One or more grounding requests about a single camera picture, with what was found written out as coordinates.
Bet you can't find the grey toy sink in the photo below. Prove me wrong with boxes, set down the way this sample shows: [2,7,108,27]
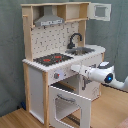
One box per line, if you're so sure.
[65,47,95,55]

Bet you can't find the white fridge door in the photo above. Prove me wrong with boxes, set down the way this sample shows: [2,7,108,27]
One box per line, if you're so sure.
[79,55,102,100]

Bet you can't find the black toy faucet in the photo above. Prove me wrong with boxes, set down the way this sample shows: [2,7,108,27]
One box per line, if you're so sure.
[67,33,82,49]

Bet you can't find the black stovetop red burners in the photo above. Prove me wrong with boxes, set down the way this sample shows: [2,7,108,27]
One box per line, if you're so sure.
[34,53,71,67]

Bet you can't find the wooden toy kitchen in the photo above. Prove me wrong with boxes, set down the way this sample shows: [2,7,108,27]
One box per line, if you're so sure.
[20,1,113,128]

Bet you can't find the white microwave door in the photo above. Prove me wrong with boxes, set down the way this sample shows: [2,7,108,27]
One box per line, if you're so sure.
[88,3,111,21]

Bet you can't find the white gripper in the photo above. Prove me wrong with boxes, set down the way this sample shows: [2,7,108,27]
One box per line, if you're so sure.
[71,65,90,76]

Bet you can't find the white oven door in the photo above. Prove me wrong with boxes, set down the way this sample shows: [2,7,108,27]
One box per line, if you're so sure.
[49,86,91,128]

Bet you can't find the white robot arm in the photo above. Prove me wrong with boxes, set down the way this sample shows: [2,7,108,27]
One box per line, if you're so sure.
[71,62,128,93]

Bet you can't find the left red stove knob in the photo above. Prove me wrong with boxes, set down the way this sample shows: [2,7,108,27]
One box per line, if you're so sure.
[54,73,60,79]

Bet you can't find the grey range hood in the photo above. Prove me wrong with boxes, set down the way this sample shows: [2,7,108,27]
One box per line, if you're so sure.
[35,5,64,27]

